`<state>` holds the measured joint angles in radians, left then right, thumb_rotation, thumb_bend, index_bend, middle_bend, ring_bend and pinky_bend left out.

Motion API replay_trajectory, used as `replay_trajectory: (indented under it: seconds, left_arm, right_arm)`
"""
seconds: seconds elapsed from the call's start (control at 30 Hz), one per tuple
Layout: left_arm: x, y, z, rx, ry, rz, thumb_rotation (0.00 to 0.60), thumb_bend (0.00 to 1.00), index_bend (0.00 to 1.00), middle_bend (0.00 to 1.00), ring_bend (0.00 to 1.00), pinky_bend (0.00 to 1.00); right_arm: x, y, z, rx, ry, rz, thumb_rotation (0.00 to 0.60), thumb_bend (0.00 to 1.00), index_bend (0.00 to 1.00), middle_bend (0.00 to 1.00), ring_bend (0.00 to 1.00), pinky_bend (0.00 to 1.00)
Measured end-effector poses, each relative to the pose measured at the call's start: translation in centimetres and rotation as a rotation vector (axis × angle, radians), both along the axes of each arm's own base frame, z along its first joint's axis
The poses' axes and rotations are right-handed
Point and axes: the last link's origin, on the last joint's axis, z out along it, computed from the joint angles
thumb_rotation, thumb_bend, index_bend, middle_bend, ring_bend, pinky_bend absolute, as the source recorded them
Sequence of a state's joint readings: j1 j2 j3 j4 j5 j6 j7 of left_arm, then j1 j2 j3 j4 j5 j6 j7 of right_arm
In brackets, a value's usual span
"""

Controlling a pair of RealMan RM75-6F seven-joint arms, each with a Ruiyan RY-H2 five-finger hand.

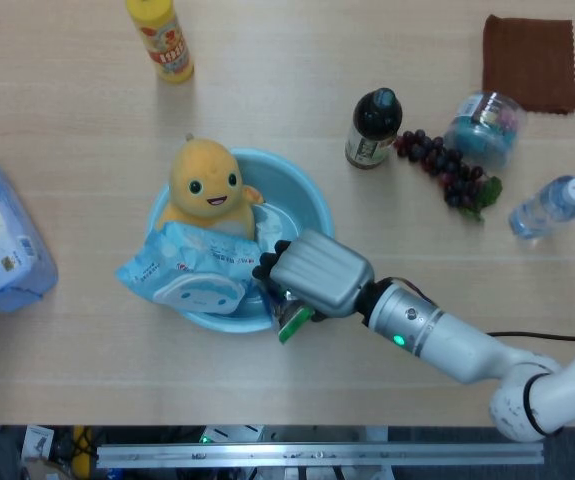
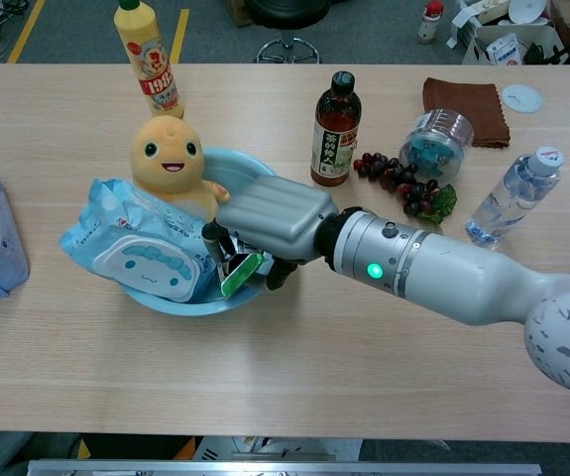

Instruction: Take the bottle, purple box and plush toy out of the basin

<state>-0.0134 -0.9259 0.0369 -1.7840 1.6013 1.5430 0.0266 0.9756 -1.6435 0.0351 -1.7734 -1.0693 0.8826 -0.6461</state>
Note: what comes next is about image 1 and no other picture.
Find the clear jar with blue clips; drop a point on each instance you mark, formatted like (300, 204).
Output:
(482, 135)

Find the aluminium rail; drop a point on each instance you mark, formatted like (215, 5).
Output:
(317, 455)

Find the artificial grape bunch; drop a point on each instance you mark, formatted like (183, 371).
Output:
(447, 165)

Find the dark glass bottle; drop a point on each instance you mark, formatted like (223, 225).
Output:
(372, 125)

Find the purple milk carton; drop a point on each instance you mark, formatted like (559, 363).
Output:
(292, 325)

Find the clear water bottle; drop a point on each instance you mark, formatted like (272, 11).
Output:
(547, 207)

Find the yellow plush toy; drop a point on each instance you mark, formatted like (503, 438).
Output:
(202, 175)

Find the white device under table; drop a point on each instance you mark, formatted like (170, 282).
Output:
(232, 434)

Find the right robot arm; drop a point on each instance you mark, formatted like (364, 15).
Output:
(457, 340)

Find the white paper sticker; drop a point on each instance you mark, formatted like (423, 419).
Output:
(272, 227)

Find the blue wet wipes pack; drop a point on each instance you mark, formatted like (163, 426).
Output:
(177, 260)

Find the yellow detergent bottle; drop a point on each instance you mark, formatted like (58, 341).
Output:
(167, 45)

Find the light blue plastic basin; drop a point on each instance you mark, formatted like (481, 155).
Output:
(287, 185)

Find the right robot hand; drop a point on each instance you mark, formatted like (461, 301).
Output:
(317, 270)

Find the brown cloth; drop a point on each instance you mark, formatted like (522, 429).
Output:
(529, 62)

